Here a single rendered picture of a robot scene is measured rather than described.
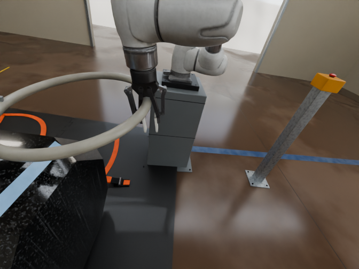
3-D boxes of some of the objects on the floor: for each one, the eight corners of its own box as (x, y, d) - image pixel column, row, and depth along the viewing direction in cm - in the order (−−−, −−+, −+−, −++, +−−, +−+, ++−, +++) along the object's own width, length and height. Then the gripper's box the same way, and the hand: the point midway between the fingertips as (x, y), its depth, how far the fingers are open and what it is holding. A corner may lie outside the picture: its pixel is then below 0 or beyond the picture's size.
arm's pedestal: (146, 136, 198) (149, 67, 149) (187, 140, 205) (203, 75, 156) (140, 169, 159) (143, 91, 110) (192, 172, 166) (215, 100, 117)
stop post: (269, 188, 166) (358, 84, 99) (250, 186, 164) (328, 78, 98) (262, 172, 181) (335, 73, 115) (244, 170, 180) (308, 68, 114)
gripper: (171, 62, 51) (173, 123, 66) (116, 62, 50) (131, 125, 66) (171, 70, 45) (173, 136, 61) (109, 71, 44) (127, 137, 60)
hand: (150, 123), depth 61 cm, fingers closed on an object, 4 cm apart
